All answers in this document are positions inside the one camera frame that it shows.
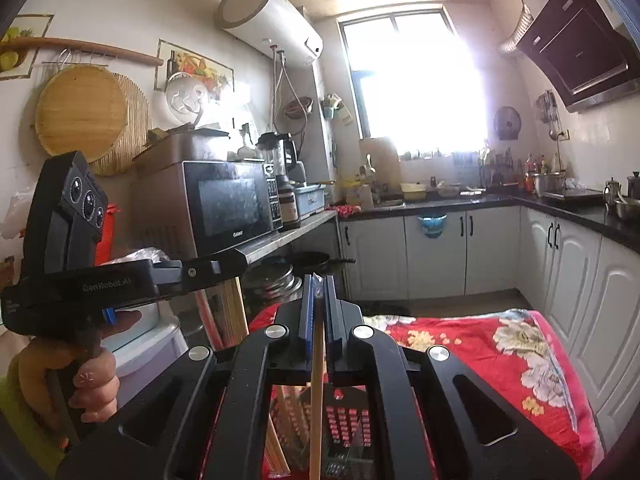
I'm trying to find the black countertop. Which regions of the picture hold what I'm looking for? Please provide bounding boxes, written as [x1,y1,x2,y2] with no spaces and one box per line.
[337,191,640,256]

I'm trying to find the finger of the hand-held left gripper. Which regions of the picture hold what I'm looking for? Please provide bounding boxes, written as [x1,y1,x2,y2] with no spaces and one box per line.
[152,249,249,295]

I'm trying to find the leaning wooden boards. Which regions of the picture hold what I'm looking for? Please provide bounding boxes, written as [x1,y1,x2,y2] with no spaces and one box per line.
[195,277,249,351]

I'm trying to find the round dark wall fan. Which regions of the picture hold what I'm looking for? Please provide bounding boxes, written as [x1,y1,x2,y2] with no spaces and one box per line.
[494,106,522,141]

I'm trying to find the white hanging lid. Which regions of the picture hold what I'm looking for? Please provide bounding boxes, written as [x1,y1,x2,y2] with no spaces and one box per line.
[165,72,211,122]

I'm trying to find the small hanging utensil rack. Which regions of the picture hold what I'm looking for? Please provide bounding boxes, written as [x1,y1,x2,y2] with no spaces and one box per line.
[537,91,561,141]

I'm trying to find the single chopstick pair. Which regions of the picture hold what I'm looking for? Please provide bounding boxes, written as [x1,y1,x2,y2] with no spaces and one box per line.
[307,271,326,480]

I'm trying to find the wooden rolling pin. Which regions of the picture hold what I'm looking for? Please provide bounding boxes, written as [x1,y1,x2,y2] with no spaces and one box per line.
[0,36,165,67]

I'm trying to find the white lower cabinets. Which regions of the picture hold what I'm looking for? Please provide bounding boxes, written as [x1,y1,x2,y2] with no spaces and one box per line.
[337,205,640,456]

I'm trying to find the person's left hand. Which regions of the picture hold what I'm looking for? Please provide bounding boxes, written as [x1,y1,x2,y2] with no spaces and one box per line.
[10,310,144,423]

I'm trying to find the kitchen window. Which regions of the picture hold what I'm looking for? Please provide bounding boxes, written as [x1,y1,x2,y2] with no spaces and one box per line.
[337,7,488,153]

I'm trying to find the group of wooden chopsticks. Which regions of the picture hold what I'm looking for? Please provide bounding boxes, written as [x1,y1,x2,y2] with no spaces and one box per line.
[265,384,307,480]

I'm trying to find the fruit wall poster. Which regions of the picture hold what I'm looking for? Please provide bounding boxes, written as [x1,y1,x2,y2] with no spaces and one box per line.
[154,38,234,107]
[0,14,55,82]

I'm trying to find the person's left forearm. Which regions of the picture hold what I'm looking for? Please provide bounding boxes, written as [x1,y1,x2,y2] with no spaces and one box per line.
[0,360,68,480]

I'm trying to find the red floral tablecloth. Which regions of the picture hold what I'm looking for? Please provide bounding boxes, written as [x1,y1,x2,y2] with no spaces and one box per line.
[247,309,606,480]

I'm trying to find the microwave oven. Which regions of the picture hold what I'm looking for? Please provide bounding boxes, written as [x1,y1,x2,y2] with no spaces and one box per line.
[181,160,284,257]

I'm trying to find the steel shelf table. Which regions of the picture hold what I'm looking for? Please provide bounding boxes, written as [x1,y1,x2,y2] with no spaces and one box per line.
[240,209,340,321]

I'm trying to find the black blender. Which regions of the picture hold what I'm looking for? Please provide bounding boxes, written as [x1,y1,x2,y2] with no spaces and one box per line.
[256,131,301,192]

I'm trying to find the black range hood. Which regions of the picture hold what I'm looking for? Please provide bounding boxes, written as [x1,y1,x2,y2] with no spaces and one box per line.
[515,0,640,113]

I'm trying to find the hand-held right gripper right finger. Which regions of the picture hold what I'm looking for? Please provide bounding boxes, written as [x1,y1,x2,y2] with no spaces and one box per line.
[322,275,581,480]

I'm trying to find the white water heater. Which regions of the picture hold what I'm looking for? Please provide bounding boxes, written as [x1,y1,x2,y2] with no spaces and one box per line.
[215,0,324,68]

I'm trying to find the pale wooden cutting board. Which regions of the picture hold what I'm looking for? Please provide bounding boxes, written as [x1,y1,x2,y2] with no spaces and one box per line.
[359,137,400,186]

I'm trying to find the blue hanging bowl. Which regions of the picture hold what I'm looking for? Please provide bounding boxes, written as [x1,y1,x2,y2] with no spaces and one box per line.
[417,214,447,239]

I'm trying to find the silver vent duct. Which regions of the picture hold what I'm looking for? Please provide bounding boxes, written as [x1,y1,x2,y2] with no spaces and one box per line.
[497,2,534,57]

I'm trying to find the dark grey utensil basket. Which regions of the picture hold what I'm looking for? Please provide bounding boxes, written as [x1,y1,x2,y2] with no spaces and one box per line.
[270,382,432,480]

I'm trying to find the round bamboo board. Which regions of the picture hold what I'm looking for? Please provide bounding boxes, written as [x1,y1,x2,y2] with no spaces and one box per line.
[35,67,130,158]

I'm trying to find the red plastic colander basket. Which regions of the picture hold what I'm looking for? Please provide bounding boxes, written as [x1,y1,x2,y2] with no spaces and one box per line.
[97,202,122,266]

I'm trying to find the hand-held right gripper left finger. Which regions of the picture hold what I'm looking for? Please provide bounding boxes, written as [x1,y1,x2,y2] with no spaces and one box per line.
[55,275,321,480]

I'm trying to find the round woven tray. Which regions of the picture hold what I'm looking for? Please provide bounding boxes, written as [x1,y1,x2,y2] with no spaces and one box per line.
[95,72,152,177]

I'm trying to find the dark glass jar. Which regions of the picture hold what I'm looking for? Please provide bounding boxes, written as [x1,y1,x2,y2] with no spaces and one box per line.
[277,190,302,229]

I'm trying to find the steel cooking pot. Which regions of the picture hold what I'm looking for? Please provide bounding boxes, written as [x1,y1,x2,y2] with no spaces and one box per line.
[530,172,568,197]

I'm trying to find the stack of dark pans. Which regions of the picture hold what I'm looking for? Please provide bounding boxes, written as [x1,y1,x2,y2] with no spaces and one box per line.
[245,251,357,311]

